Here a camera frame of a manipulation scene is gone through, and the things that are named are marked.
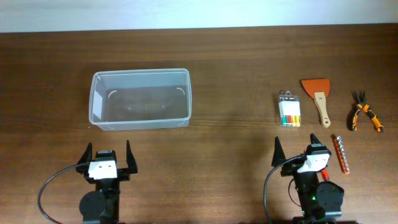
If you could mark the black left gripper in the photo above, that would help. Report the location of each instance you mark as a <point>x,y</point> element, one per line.
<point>125,173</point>

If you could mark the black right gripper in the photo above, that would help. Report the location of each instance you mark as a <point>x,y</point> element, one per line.
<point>289,168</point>

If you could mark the clear case of coloured plugs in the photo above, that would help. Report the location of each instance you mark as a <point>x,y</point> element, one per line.
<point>289,109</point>

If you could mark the clear plastic storage container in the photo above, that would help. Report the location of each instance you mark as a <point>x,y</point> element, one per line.
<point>124,100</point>

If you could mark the orange scraper with wooden handle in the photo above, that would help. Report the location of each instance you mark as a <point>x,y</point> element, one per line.
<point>318,90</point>

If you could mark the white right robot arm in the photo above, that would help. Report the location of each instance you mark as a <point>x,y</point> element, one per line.
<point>320,202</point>

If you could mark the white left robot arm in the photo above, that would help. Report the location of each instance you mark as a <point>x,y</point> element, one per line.
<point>101,206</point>

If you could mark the orange black long-nose pliers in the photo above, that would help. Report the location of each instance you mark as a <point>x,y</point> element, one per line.
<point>362,106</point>

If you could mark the red handled side cutters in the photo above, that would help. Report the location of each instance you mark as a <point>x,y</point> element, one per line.
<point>325,175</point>

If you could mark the orange socket bit rail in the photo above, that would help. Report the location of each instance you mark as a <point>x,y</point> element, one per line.
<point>340,153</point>

